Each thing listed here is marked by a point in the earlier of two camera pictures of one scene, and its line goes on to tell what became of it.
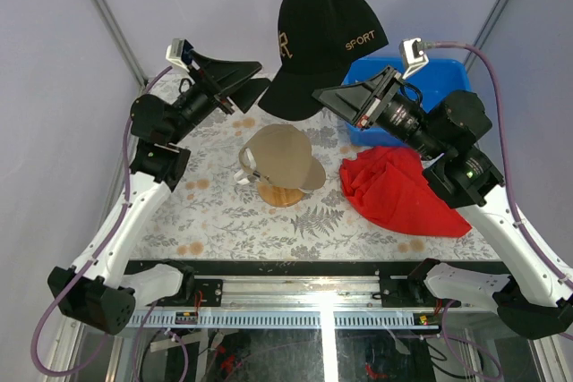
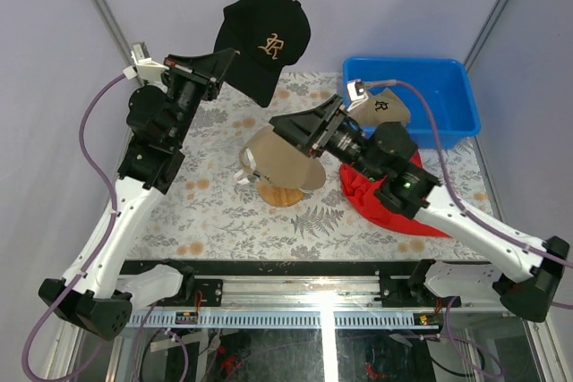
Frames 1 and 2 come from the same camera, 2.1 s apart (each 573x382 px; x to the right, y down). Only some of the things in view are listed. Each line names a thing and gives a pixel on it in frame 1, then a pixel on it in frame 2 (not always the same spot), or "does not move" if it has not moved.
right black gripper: x=355 y=99 to x=313 y=128
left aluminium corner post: x=120 y=38 does not move
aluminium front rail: x=337 y=292 does not move
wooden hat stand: x=279 y=196 does not move
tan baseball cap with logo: x=282 y=155 does not move
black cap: x=323 y=27 to x=269 y=32
